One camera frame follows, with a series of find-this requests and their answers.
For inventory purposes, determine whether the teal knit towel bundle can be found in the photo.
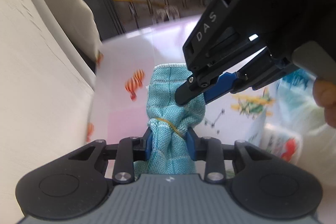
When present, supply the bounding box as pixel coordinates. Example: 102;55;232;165
134;64;206;178

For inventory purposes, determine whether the person's right hand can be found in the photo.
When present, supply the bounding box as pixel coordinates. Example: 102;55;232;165
313;79;336;128

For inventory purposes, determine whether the translucent teal-print plastic bag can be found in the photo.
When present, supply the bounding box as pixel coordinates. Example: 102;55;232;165
249;69;335;172

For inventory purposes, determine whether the white sneaker right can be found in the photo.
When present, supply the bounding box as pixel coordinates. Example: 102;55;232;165
166;6;180;21

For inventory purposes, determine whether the yellow broom stick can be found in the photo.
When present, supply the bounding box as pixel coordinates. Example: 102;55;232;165
114;0;165;7

